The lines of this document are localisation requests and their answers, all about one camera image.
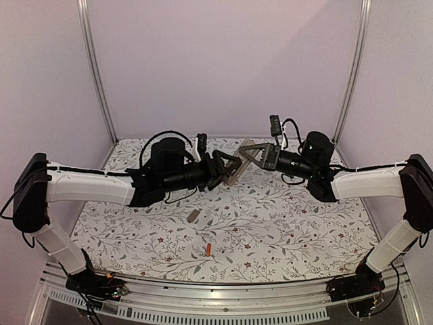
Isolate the aluminium frame post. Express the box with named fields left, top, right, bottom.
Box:
left=332, top=0, right=372, bottom=144
left=77, top=0, right=118, bottom=144

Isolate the right aluminium frame post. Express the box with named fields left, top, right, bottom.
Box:
left=332, top=0, right=372, bottom=144

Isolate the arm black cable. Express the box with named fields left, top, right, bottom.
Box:
left=140, top=130, right=196, bottom=167
left=280, top=118, right=304, bottom=150

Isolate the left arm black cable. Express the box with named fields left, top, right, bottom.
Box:
left=140, top=130, right=196, bottom=167

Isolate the grey remote battery cover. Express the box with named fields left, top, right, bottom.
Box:
left=187, top=209, right=201, bottom=223

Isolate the floral patterned table mat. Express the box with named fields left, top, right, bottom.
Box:
left=66, top=136, right=379, bottom=284

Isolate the left aluminium frame post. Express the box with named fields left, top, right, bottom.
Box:
left=77, top=0, right=118, bottom=144

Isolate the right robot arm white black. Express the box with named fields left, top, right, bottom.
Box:
left=239, top=131, right=432, bottom=301

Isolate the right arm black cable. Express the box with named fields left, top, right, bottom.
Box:
left=280, top=118, right=304, bottom=150

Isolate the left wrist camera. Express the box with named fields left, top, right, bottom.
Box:
left=191, top=133, right=208, bottom=163

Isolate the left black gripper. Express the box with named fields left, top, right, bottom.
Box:
left=161, top=150, right=242, bottom=194

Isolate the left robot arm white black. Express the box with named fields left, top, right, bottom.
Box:
left=5, top=131, right=242, bottom=300

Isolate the aluminium front rail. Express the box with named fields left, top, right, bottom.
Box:
left=28, top=261, right=424, bottom=324

